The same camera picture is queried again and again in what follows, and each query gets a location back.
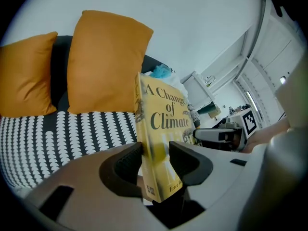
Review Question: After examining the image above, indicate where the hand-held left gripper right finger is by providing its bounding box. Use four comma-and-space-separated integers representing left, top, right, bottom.
168, 141, 214, 186

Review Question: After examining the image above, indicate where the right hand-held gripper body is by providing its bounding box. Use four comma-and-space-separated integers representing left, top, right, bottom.
192, 108, 258, 152

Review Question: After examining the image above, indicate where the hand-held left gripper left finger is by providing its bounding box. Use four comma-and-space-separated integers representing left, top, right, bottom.
99, 142, 144, 199

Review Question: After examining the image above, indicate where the yellow book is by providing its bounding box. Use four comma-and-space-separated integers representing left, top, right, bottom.
134, 72, 197, 204

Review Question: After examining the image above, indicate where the orange sofa with patterned cover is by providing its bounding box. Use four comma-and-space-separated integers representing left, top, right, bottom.
0, 35, 194, 191

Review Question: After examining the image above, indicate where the person's right forearm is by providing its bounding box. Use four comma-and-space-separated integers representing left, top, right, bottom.
244, 115, 291, 154

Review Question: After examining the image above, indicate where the cardboard box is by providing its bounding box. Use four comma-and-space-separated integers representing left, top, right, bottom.
207, 104, 222, 120

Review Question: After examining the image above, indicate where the black and white patterned cushion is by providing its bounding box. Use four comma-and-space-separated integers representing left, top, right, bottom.
187, 103, 202, 130

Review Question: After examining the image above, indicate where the white cabinet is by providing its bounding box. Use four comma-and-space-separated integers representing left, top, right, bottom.
180, 70, 218, 111

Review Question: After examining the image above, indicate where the person's white shirt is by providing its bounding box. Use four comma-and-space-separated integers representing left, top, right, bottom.
237, 56, 308, 231

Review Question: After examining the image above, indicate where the blue cloth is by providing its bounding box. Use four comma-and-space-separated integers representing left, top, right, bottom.
151, 64, 173, 79

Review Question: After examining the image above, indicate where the large orange pillow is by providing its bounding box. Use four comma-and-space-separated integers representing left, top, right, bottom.
67, 10, 154, 116

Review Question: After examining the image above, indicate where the small orange pillow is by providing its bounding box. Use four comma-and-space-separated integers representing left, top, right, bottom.
0, 31, 59, 118

